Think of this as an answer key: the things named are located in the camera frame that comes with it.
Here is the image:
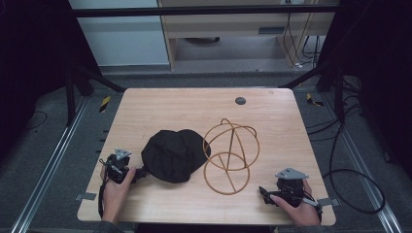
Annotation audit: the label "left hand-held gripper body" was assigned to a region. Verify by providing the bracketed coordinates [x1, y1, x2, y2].
[104, 148, 133, 184]

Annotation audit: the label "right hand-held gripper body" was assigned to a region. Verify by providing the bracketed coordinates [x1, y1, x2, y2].
[274, 167, 311, 209]

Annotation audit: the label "black cap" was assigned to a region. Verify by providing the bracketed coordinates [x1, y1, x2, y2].
[140, 128, 212, 184]

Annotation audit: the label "brown wire hat rack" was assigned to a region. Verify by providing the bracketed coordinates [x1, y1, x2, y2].
[202, 117, 261, 196]

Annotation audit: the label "person's right hand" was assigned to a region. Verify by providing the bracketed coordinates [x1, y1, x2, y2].
[269, 179, 322, 227]

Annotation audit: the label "person's left hand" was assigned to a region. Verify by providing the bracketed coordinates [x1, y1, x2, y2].
[99, 166, 137, 224]

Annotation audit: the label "grey tape piece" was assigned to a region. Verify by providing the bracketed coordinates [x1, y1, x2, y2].
[75, 191, 98, 202]
[317, 197, 341, 208]

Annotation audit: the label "yellow black striped tape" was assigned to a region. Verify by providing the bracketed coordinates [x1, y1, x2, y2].
[305, 92, 325, 108]
[98, 95, 112, 114]

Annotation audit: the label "white cabinet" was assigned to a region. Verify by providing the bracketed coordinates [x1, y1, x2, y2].
[67, 0, 171, 67]

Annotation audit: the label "black curtain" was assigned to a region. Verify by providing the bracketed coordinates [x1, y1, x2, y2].
[0, 0, 102, 163]
[315, 0, 412, 181]

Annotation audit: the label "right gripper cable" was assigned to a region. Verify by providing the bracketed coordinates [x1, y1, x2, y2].
[301, 190, 325, 223]

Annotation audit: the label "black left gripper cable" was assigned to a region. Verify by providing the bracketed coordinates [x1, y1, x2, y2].
[97, 158, 113, 219]

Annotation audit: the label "black looped floor cable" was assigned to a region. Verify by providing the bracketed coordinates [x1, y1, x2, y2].
[322, 116, 387, 216]

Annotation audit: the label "aluminium floor rail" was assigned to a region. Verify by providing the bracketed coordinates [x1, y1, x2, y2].
[323, 93, 404, 233]
[9, 96, 89, 233]

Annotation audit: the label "black floor cable bundle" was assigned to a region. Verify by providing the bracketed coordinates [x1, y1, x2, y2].
[305, 77, 365, 143]

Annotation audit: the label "black metal frame stand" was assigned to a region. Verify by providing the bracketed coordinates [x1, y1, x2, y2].
[279, 62, 347, 124]
[63, 61, 126, 128]

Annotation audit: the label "thin black floor cable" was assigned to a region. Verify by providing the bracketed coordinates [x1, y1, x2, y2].
[22, 110, 49, 131]

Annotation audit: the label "hanging black desk cables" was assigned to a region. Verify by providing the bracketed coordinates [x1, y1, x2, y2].
[282, 12, 323, 70]

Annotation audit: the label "black horizontal frame bar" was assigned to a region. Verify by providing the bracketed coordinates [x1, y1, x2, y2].
[71, 4, 340, 18]

